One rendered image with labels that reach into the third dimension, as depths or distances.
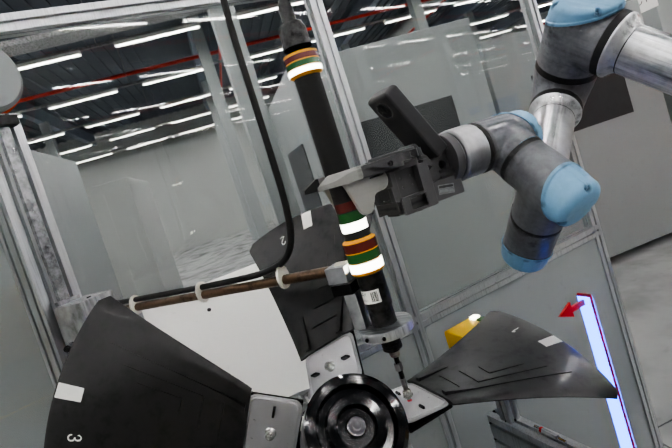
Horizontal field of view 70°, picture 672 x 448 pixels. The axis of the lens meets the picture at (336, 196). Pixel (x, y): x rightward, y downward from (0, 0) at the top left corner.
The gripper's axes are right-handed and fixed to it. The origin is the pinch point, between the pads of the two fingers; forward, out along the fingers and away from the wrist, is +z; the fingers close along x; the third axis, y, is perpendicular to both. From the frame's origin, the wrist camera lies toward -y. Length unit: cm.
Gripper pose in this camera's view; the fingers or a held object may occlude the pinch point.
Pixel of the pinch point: (318, 182)
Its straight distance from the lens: 59.4
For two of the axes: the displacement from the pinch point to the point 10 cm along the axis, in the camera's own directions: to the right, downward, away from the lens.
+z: -8.6, 2.9, -4.1
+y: 2.9, 9.5, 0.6
